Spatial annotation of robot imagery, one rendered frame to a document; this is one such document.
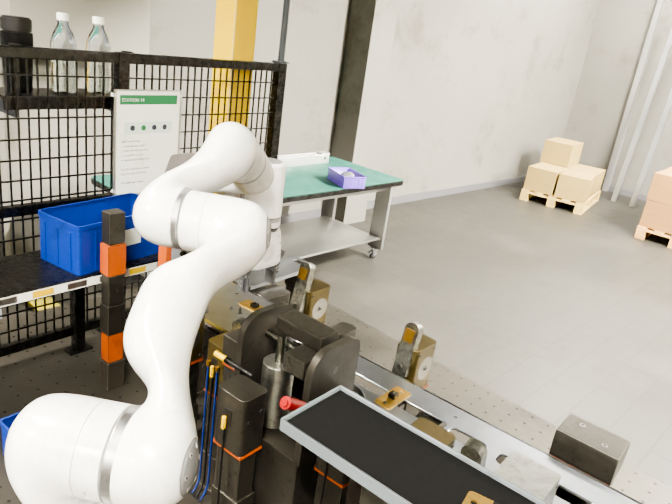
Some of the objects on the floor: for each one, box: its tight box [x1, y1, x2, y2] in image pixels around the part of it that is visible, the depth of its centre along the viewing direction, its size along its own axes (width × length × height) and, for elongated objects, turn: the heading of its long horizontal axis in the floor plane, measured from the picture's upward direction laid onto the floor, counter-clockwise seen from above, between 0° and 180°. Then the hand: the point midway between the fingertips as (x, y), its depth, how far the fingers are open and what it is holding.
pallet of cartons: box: [519, 137, 606, 215], centre depth 775 cm, size 125×95×71 cm
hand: (256, 283), depth 153 cm, fingers open, 8 cm apart
